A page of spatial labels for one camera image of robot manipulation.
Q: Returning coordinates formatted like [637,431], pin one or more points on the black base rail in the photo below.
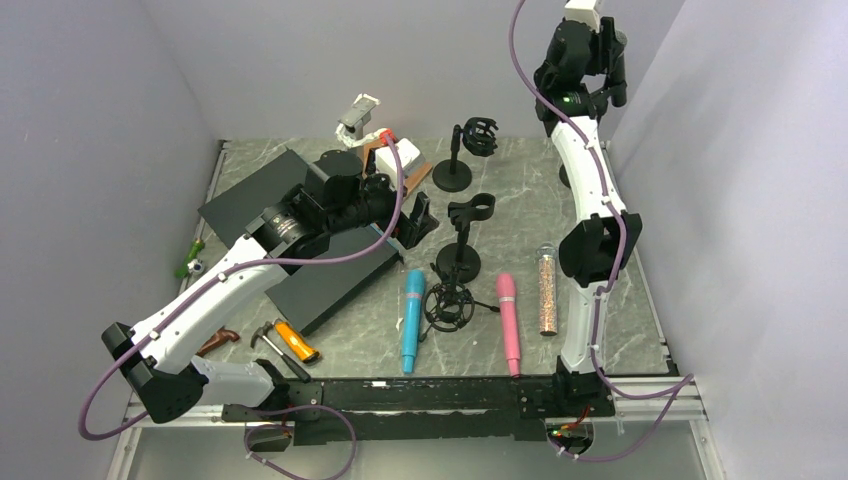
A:
[423,408]

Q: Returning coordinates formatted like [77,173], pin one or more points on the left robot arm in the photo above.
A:
[159,356]

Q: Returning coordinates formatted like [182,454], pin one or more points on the small black hammer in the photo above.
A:
[262,334]

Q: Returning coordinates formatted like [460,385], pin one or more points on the round-base stand black mic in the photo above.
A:
[578,142]

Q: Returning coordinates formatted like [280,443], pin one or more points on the wooden board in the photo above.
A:
[410,183]

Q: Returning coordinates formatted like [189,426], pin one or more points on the silver white bracket stand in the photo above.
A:
[350,128]

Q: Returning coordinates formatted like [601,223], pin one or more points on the blue microphone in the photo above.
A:
[414,292]

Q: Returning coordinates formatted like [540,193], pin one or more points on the black microphone silver grille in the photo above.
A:
[618,87]

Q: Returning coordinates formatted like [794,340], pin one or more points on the glitter microphone silver grille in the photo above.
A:
[547,275]

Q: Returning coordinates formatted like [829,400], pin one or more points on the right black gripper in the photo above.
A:
[603,46]

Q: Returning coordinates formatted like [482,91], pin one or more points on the green valve fitting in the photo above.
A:
[190,264]

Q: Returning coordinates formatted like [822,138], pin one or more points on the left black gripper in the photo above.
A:
[411,231]

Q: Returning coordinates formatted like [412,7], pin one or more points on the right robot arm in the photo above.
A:
[582,75]

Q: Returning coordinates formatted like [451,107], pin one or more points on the black tripod shock-mount stand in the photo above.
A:
[449,305]

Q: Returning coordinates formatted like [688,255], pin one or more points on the dark grey rack unit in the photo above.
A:
[313,294]

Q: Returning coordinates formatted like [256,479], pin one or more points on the round-base stand with shock mount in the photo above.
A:
[478,137]

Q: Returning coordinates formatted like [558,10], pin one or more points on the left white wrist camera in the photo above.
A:
[397,158]

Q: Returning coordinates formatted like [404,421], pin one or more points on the orange utility knife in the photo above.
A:
[296,343]

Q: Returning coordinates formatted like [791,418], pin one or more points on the round-base stand glitter mic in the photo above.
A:
[459,261]

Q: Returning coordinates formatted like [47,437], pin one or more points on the pink microphone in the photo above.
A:
[506,292]

